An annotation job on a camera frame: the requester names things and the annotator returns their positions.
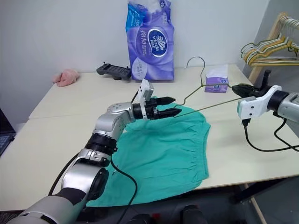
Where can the pink cloth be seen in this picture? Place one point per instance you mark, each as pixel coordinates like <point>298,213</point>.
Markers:
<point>66,77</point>

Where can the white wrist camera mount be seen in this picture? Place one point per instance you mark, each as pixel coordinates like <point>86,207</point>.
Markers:
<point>254,106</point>
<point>145,89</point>

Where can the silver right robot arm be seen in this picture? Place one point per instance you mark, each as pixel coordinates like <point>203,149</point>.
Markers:
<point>289,105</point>

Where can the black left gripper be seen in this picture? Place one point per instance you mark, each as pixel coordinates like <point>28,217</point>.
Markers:
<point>152,112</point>

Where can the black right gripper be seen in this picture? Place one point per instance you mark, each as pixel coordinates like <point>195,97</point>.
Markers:
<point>262,91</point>

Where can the black handheld controller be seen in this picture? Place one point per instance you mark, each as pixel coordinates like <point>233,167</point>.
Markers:
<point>113,70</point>

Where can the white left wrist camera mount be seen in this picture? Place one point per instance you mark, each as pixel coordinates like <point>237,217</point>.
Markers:
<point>145,89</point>

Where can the green shorts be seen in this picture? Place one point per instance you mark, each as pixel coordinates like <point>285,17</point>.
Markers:
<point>163,151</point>

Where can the dark rounded shape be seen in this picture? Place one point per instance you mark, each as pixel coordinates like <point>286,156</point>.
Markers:
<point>192,214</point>
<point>140,219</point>

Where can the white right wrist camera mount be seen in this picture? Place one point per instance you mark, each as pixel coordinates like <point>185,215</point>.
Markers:
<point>254,106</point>

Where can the black table leg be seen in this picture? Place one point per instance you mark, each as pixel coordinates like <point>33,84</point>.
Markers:
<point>252,190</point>

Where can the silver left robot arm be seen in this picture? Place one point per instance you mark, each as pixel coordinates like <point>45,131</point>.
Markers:
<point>105,121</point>

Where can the wooden clothes rack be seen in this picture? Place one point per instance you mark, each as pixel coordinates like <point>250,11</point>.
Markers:
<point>273,28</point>

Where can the dark laptop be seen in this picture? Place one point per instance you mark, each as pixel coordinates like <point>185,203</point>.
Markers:
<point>5,133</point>

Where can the small purple tissue pack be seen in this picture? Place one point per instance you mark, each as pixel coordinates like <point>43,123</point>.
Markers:
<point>216,80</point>

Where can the purple tissue multipack bag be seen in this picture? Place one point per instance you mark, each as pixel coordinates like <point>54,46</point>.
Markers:
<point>151,46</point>

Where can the hangers on wooden rack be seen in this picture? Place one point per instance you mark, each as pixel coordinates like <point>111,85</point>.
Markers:
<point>283,45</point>

